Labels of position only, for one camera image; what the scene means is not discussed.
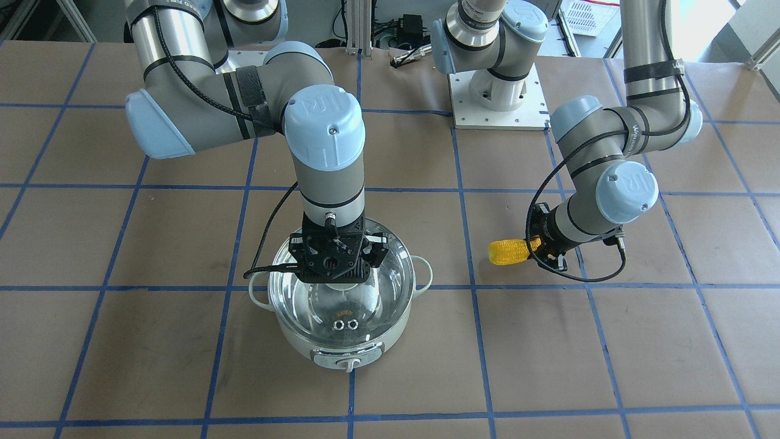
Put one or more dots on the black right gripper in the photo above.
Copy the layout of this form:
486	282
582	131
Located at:
377	250

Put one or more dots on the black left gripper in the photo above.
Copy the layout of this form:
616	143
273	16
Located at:
553	236

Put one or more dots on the yellow corn cob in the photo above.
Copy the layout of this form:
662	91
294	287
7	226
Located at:
512	251

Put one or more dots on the pale green cooking pot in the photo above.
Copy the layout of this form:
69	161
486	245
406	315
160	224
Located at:
349	358

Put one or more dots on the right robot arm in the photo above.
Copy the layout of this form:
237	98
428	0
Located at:
187	105

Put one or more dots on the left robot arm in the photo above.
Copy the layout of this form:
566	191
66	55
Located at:
498	42

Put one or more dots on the black power adapter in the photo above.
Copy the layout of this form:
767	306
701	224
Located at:
410	29

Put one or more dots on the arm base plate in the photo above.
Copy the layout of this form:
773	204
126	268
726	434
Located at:
483	102

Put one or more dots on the aluminium frame post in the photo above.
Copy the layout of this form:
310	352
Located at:
358	23

